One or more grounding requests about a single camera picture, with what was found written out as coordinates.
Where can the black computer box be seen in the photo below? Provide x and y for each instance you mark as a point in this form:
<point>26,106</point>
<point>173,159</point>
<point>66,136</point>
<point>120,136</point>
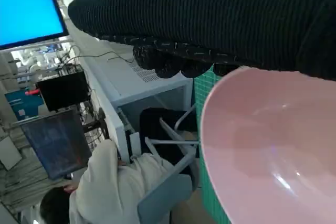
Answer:
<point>63,90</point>

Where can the blue printed box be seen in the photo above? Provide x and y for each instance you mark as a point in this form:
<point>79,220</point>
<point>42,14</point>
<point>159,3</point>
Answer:
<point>18,103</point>

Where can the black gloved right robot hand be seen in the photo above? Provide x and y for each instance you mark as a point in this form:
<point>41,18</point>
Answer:
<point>210,11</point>

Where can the small white vented cabinet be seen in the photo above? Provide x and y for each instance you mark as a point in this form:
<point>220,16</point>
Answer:
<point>118,82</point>

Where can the seated person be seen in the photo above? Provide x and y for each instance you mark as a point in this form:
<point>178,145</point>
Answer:
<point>110,182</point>

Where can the monitor with blue screen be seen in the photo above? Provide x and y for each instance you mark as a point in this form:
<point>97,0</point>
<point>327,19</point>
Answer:
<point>26,6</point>

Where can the pink bowl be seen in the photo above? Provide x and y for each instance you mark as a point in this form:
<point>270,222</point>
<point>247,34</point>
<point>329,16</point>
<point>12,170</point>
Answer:
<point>275,142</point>

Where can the green cutting mat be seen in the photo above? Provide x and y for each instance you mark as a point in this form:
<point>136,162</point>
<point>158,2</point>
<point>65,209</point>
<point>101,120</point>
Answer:
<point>202,95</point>

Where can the grey chair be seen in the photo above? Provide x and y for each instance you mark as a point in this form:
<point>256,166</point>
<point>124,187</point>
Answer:
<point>168,195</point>

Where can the white board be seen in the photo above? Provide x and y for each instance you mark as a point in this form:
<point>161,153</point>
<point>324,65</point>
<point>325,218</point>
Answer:
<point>9,153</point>

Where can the monitor with dark screen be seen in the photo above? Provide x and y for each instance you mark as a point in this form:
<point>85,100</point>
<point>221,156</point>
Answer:
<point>55,142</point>

